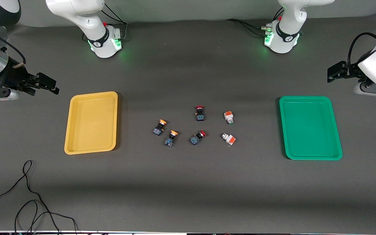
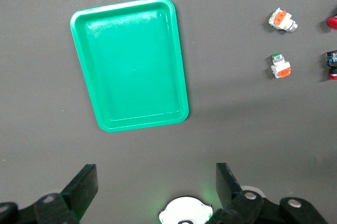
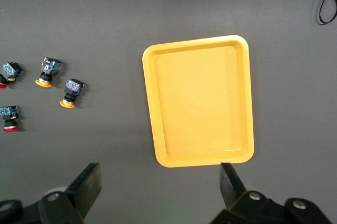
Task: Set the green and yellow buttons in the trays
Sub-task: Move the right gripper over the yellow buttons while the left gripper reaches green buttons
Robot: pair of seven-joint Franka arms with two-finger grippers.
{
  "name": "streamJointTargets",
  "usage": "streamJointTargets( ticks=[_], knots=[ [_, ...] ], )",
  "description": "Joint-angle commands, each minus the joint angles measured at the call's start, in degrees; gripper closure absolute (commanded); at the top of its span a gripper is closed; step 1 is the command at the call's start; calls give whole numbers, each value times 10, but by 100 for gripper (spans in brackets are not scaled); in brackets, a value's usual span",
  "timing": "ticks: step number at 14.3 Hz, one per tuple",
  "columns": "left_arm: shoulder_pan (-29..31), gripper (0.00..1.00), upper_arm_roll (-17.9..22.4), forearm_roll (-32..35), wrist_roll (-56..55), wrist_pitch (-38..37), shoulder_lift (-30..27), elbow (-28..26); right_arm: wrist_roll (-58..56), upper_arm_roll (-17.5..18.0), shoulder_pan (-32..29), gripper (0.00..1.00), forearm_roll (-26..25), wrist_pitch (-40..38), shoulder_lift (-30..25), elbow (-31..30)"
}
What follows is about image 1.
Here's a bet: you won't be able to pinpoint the yellow push button switch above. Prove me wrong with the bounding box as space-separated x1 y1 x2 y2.
152 119 167 136
164 130 179 148

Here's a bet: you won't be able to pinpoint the white orange switch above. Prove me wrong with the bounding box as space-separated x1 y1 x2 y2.
221 132 236 146

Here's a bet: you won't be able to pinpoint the yellow plastic tray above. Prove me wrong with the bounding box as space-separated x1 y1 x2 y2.
64 91 118 155

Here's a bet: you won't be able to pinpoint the green plastic tray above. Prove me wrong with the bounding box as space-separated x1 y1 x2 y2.
279 96 343 161

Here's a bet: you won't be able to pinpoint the black left arm wrist cable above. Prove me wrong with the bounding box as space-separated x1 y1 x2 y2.
347 32 376 67

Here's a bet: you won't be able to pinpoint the black right arm base cables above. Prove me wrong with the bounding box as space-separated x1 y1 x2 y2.
82 3 128 42

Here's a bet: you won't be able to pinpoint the black arm base cables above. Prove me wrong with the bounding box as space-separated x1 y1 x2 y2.
226 7 285 37
82 3 128 42

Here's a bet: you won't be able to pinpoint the thin black loose cable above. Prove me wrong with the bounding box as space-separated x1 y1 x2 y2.
0 160 78 235

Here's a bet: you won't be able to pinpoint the black left arm base cables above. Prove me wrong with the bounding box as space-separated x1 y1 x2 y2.
226 7 285 37

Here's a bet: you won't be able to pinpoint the red push button switch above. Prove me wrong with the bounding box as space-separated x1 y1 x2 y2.
190 130 207 146
195 105 207 122

